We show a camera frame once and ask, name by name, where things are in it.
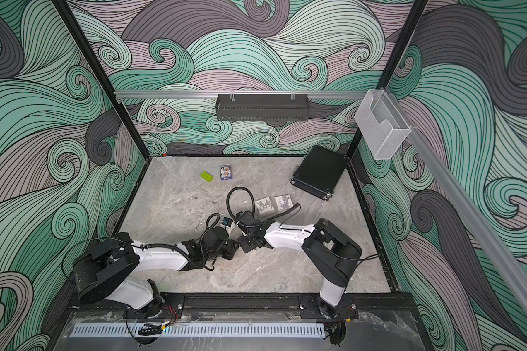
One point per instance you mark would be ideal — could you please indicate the clear acrylic wall holder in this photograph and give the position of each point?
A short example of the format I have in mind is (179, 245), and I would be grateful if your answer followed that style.
(382, 123)

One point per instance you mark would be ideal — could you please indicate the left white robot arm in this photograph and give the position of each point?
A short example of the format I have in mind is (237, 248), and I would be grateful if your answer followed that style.
(107, 271)

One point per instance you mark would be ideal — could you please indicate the black aluminium case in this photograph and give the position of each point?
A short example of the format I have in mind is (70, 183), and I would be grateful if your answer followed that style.
(319, 172)

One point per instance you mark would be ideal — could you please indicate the aluminium wall rail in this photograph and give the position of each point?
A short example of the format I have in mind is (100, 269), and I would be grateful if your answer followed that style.
(213, 94)

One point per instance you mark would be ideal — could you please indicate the white slotted cable duct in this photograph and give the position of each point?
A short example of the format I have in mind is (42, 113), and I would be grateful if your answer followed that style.
(201, 330)

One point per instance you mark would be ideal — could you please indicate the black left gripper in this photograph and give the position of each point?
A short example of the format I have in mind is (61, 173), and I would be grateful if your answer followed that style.
(231, 248)

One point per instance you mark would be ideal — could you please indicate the black wall-mounted tray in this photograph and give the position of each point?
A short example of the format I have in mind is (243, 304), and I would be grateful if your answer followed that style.
(268, 108)

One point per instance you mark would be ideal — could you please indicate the green rectangular block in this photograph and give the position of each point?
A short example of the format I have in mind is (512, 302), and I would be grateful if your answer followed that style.
(207, 176)

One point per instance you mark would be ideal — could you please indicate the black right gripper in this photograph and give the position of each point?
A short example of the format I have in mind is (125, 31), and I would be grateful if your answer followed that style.
(246, 247)

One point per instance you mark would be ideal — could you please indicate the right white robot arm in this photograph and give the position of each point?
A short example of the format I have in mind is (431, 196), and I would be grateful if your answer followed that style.
(331, 251)

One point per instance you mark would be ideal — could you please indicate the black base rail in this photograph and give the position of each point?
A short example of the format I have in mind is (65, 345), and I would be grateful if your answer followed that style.
(304, 305)

